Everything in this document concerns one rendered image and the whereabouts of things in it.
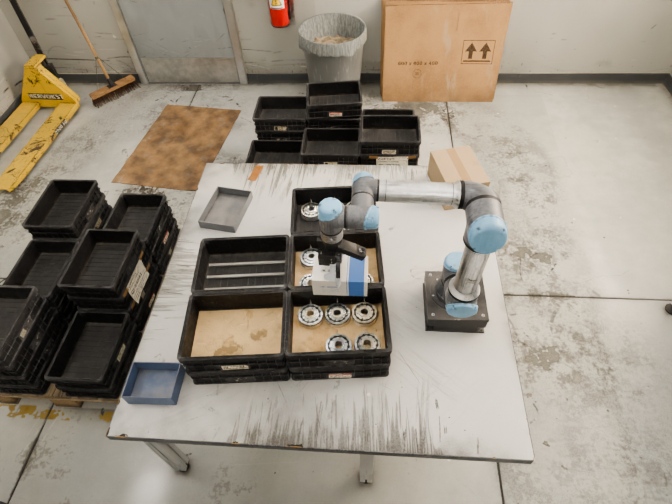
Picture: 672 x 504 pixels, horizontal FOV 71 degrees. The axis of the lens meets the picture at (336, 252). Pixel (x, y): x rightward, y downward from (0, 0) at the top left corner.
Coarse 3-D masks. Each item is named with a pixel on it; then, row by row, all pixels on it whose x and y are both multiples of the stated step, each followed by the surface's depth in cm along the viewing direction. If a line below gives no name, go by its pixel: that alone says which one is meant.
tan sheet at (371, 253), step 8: (296, 256) 215; (368, 256) 213; (296, 264) 212; (368, 264) 210; (376, 264) 210; (296, 272) 209; (304, 272) 209; (312, 272) 208; (368, 272) 207; (376, 272) 207; (296, 280) 206; (376, 280) 204
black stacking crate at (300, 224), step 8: (296, 192) 229; (304, 192) 230; (312, 192) 230; (320, 192) 230; (328, 192) 230; (336, 192) 230; (344, 192) 230; (296, 200) 233; (304, 200) 234; (312, 200) 234; (320, 200) 234; (344, 200) 234; (296, 208) 231; (296, 216) 229; (296, 224) 227; (304, 224) 227; (312, 224) 227
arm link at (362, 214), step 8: (352, 200) 152; (360, 200) 149; (368, 200) 150; (344, 208) 147; (352, 208) 147; (360, 208) 147; (368, 208) 147; (376, 208) 147; (344, 216) 146; (352, 216) 146; (360, 216) 146; (368, 216) 146; (376, 216) 146; (344, 224) 147; (352, 224) 147; (360, 224) 147; (368, 224) 147; (376, 224) 147
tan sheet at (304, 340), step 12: (324, 312) 195; (324, 324) 191; (348, 324) 191; (300, 336) 188; (312, 336) 188; (324, 336) 188; (348, 336) 187; (300, 348) 185; (312, 348) 185; (324, 348) 184; (384, 348) 183
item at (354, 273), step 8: (344, 256) 174; (344, 264) 172; (352, 264) 172; (360, 264) 172; (320, 272) 170; (328, 272) 170; (344, 272) 170; (352, 272) 170; (360, 272) 169; (312, 280) 168; (320, 280) 168; (344, 280) 167; (352, 280) 167; (360, 280) 167; (320, 288) 172; (328, 288) 171; (336, 288) 171; (344, 288) 170; (352, 288) 170; (360, 288) 170
